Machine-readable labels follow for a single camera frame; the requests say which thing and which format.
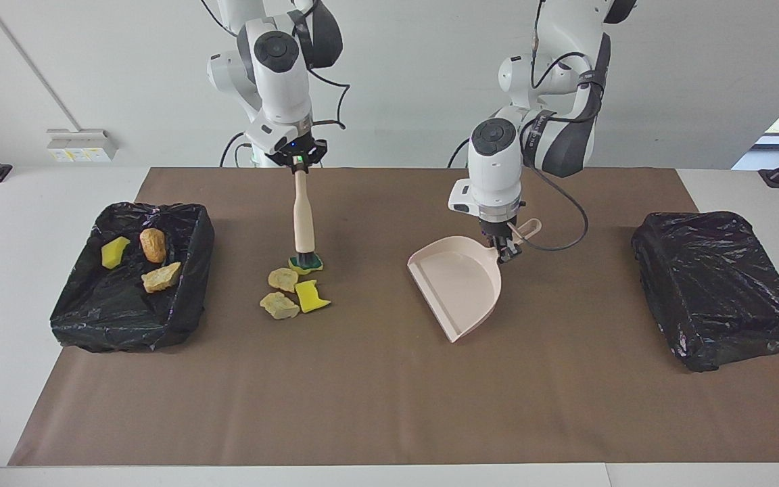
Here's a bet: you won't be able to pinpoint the yellow sponge with green scourer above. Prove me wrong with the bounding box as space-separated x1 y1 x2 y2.
288 254 325 276

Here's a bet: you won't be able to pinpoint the notched yellow sponge piece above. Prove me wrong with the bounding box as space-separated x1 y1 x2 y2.
294 279 332 314

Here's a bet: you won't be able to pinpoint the black base cable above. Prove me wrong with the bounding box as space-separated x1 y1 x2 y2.
219 131 255 168

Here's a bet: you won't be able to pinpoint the beige hand brush black bristles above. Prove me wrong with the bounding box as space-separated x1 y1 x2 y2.
293 169 323 269

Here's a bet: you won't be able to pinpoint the brown oval croquette toy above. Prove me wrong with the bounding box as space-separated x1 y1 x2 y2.
139 228 167 264

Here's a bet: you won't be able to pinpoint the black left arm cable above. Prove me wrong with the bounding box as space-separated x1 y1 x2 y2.
518 166 590 252

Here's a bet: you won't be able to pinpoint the pale pink plastic dustpan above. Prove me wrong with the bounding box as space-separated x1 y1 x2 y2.
407 218 542 344

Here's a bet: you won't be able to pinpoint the beige chip piece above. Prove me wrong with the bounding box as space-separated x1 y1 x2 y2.
259 292 301 321
268 267 299 294

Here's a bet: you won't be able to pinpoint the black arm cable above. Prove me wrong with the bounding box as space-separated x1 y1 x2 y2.
518 166 590 252
307 66 352 131

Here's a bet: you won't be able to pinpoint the white wall conduit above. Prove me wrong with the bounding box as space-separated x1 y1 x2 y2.
0 0 83 131

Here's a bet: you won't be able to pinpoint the black bag lined bin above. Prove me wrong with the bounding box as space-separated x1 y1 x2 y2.
631 211 779 373
50 202 215 353

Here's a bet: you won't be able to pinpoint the small yellow sponge piece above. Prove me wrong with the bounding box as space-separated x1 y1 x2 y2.
101 237 131 270

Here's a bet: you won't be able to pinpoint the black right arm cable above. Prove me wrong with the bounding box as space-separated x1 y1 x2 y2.
307 66 352 131

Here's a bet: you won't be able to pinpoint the sliced bread loaf toy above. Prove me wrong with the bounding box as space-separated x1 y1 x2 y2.
141 262 183 294

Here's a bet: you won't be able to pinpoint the white wall socket box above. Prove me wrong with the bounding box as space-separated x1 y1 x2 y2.
47 129 118 163

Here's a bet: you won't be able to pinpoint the brown paper table mat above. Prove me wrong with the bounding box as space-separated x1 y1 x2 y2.
9 167 779 466

